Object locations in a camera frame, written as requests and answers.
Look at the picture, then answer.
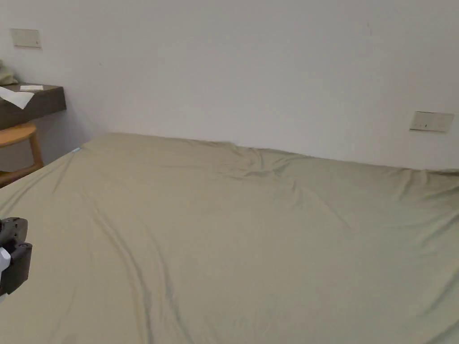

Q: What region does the white paper sheet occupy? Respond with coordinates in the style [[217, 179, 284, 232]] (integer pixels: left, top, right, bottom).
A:
[[0, 86, 35, 110]]

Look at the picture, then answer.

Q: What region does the pale green cloth bundle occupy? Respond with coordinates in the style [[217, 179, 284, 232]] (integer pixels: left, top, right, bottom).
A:
[[0, 59, 17, 87]]

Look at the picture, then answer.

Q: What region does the wooden stool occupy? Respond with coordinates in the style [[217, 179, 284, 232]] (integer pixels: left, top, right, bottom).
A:
[[0, 121, 44, 188]]

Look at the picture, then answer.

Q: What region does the wall switch panel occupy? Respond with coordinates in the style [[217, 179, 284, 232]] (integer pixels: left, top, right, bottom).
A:
[[9, 28, 43, 49]]

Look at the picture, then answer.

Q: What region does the dark wall-mounted shelf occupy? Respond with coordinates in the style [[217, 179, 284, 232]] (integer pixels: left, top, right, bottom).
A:
[[0, 84, 67, 131]]

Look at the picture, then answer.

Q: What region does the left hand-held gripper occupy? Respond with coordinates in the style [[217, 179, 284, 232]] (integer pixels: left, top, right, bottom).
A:
[[0, 216, 34, 298]]

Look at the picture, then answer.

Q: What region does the bed with pale green sheet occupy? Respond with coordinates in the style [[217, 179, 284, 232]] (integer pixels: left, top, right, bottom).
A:
[[0, 132, 459, 344]]

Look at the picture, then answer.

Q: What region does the wall socket panel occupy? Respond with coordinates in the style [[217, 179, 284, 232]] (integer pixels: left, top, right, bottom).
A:
[[409, 111, 455, 133]]

